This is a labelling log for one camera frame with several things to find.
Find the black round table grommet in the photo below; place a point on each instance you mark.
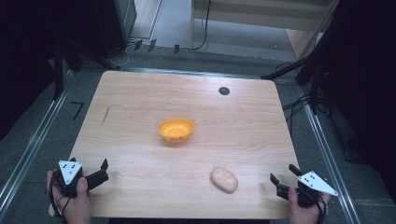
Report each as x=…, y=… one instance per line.
x=224, y=90

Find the dark curtain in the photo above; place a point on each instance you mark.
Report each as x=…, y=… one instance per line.
x=364, y=77
x=21, y=62

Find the person's left hand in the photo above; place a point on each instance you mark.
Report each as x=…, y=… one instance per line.
x=76, y=207

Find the black cabinet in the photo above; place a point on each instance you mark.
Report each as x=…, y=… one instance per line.
x=116, y=25

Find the orange plastic bowl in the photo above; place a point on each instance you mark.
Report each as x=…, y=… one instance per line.
x=175, y=130

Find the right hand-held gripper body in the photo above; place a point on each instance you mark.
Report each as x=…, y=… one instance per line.
x=313, y=186

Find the person's right hand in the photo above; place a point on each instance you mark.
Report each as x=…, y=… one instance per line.
x=303, y=214

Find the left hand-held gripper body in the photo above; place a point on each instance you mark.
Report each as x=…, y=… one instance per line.
x=70, y=174

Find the light wooden shelf unit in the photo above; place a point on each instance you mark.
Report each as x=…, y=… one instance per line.
x=249, y=15

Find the metal floor rail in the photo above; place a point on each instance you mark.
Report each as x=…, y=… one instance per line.
x=34, y=146
x=327, y=155

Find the black metal stand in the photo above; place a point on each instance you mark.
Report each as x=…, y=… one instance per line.
x=59, y=71
x=314, y=81

